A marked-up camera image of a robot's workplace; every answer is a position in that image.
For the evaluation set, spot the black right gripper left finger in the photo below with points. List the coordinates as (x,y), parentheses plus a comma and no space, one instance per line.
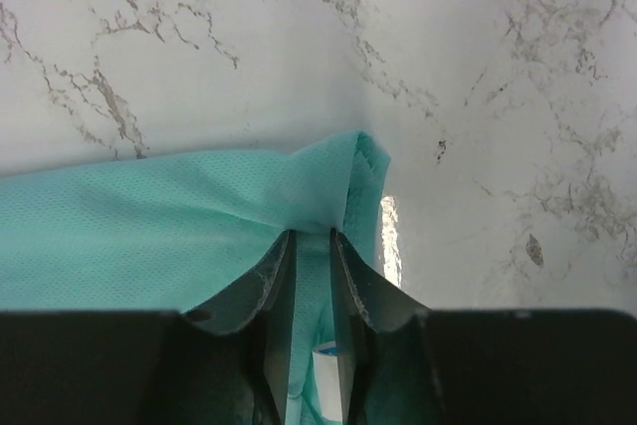
(226,361)

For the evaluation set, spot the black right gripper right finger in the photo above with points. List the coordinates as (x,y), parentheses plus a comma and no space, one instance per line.
(400,362)

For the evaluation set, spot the teal t shirt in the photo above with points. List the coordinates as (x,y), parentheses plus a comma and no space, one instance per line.
(170,232)

